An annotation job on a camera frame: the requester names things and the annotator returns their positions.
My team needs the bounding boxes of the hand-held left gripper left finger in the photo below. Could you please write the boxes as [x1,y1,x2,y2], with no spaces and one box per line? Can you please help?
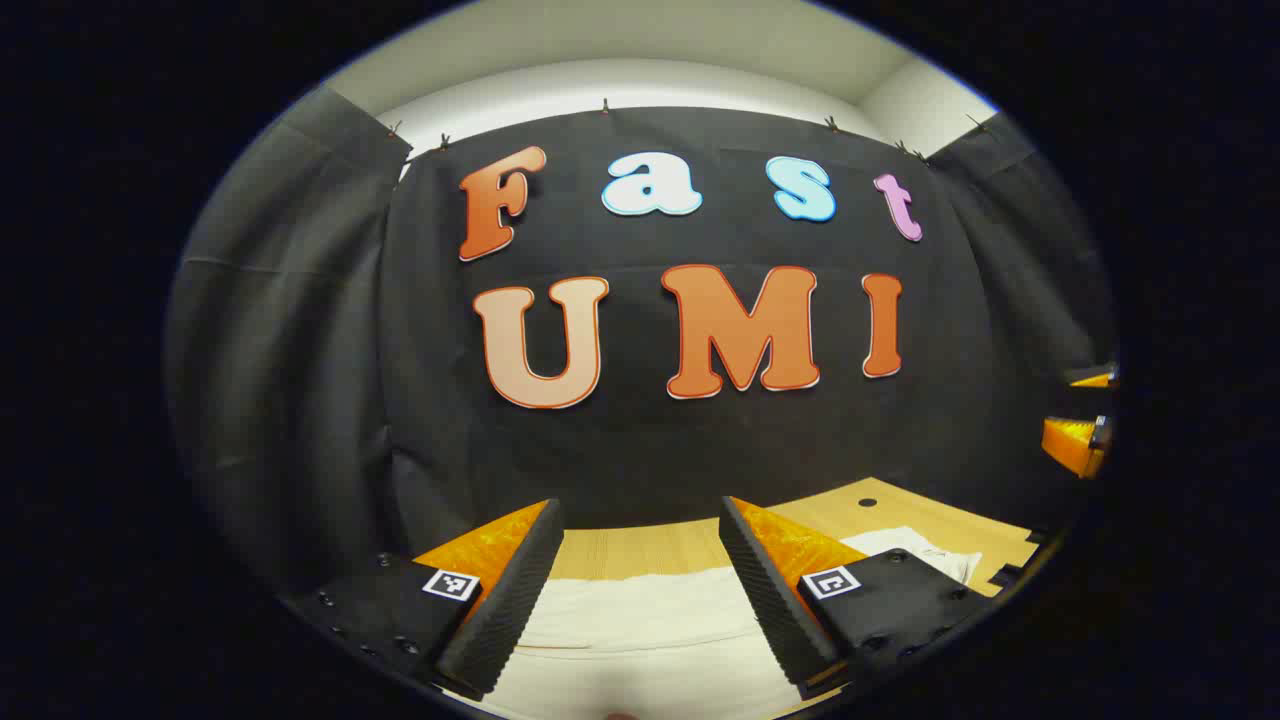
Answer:
[285,498,566,701]

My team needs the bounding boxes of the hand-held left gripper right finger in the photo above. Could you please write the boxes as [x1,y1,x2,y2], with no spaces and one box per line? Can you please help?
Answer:
[718,495,996,701]

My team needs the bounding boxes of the white jeans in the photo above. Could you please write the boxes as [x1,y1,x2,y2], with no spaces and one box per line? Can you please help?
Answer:
[445,525,986,720]

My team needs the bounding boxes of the black backdrop cloth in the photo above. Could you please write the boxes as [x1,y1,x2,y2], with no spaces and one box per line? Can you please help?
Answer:
[165,85,1116,591]

